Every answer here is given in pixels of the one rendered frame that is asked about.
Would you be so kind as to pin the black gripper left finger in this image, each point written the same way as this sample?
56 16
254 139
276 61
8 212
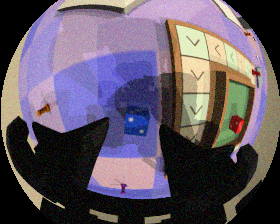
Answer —
78 148

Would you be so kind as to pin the red die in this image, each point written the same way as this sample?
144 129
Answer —
236 123

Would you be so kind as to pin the blue die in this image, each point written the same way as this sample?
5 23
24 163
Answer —
137 120

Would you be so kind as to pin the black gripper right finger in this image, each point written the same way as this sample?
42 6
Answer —
185 160

